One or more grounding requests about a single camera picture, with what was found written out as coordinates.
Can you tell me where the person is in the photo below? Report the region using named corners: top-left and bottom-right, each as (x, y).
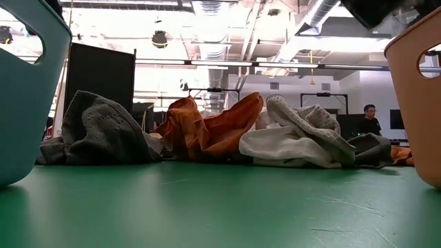
top-left (356, 103), bottom-right (382, 137)

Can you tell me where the black metal stand frame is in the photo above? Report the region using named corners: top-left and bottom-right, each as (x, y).
top-left (300, 92), bottom-right (349, 115)
top-left (187, 87), bottom-right (241, 111)

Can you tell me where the dark grey towel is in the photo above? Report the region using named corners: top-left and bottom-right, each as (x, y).
top-left (35, 90), bottom-right (166, 166)
top-left (346, 133), bottom-right (394, 169)

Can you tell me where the black divider screen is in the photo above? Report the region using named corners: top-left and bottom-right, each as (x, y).
top-left (336, 113), bottom-right (362, 139)

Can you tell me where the black booth screen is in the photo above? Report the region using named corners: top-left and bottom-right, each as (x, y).
top-left (132, 102), bottom-right (156, 134)

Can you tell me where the black wall monitor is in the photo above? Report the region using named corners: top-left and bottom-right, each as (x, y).
top-left (389, 109), bottom-right (406, 130)

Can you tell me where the green table mat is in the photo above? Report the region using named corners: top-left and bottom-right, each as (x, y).
top-left (0, 161), bottom-right (441, 248)

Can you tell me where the black partition panel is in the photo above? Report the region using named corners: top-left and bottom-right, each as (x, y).
top-left (63, 42), bottom-right (137, 114)

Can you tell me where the black ceiling dome camera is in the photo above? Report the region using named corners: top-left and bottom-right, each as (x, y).
top-left (151, 30), bottom-right (169, 49)

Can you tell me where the long ceiling light rail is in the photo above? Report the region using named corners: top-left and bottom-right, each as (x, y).
top-left (134, 59), bottom-right (390, 70)

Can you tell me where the orange plastic basket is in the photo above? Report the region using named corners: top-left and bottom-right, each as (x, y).
top-left (384, 6), bottom-right (441, 189)

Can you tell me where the orange towel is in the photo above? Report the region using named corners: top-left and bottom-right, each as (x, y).
top-left (154, 92), bottom-right (265, 163)
top-left (391, 145), bottom-right (416, 167)

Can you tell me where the yellow hanging cord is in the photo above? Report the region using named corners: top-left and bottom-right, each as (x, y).
top-left (309, 50), bottom-right (316, 86)

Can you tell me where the teal plastic basket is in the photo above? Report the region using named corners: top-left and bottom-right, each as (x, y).
top-left (0, 0), bottom-right (73, 189)

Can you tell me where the light grey waffle towel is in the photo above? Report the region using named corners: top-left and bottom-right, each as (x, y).
top-left (265, 93), bottom-right (356, 166)

